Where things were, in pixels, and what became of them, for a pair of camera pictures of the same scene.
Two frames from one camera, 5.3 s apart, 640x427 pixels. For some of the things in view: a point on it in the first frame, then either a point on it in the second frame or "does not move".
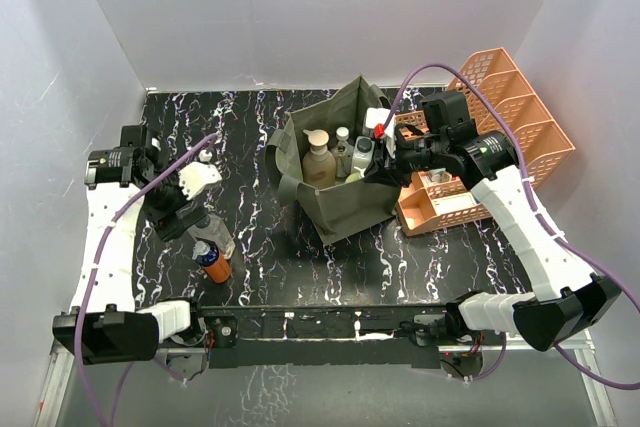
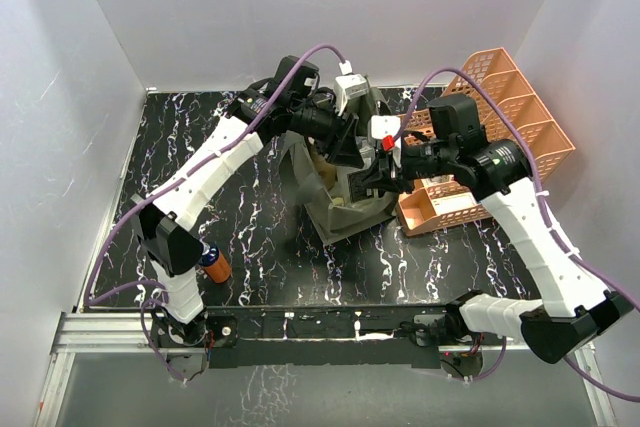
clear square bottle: [213, 228] -> [357, 184]
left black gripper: [168, 223] -> [341, 138]
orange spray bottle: [207, 256] does not move
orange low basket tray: [426, 205] does not move
